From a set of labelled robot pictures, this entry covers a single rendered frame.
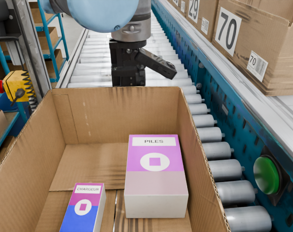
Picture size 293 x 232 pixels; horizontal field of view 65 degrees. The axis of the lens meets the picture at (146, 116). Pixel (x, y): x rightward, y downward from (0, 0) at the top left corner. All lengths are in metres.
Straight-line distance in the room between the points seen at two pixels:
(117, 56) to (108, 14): 0.24
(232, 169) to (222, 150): 0.06
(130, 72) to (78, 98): 0.13
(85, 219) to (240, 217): 0.29
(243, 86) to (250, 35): 0.14
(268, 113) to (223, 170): 0.16
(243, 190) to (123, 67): 0.38
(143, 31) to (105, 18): 0.21
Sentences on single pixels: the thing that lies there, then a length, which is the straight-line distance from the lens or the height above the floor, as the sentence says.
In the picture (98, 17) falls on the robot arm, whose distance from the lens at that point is 0.31.
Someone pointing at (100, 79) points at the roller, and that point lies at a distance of 0.96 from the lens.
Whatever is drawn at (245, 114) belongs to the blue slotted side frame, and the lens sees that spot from 0.57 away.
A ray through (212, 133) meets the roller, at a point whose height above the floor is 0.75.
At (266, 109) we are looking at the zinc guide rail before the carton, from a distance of 0.55.
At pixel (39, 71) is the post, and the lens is 0.71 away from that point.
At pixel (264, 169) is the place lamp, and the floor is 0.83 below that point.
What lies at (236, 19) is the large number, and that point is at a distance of 0.76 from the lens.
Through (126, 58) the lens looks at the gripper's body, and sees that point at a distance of 0.55.
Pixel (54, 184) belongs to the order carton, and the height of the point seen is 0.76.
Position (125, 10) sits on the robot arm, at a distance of 0.32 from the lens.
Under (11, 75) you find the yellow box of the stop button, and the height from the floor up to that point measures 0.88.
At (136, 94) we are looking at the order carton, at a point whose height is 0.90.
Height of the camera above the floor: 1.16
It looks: 35 degrees down
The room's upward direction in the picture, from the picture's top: straight up
